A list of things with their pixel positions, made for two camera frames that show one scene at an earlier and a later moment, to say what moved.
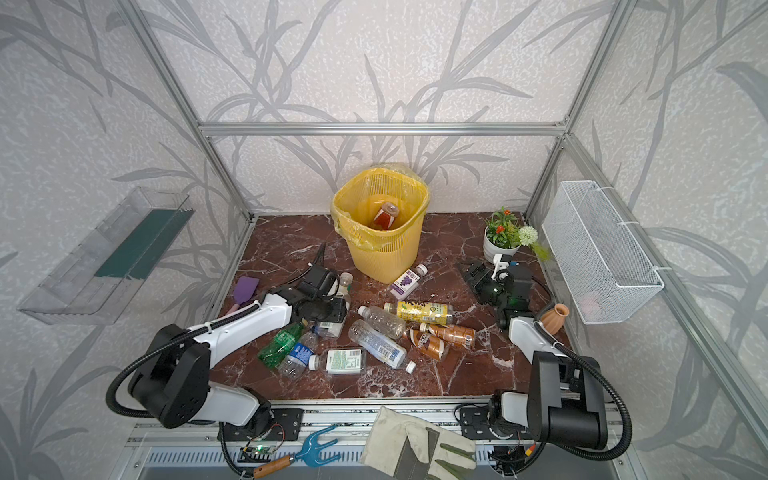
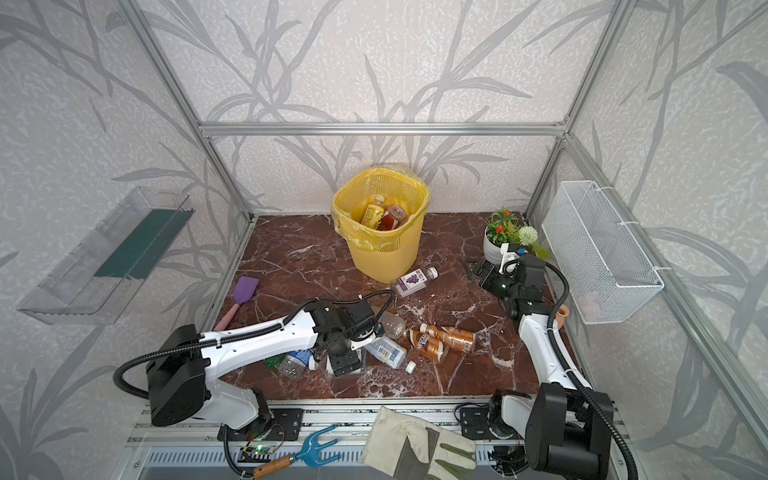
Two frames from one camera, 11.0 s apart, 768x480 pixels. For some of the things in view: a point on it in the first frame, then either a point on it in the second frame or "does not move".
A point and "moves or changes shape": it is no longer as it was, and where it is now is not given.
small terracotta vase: x=553 y=320 does not move
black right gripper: x=482 y=277 → x=487 y=274
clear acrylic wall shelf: x=94 y=281 does not move
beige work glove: x=400 y=448 does not move
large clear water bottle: x=380 y=346 does not move
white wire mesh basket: x=606 y=274 does not move
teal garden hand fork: x=307 y=456 does not move
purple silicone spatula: x=243 y=292 does not move
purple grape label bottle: x=408 y=281 moves or changes shape
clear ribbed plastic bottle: x=389 y=325 does not move
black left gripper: x=334 y=309 → x=344 y=363
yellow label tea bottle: x=435 y=313 → x=372 y=212
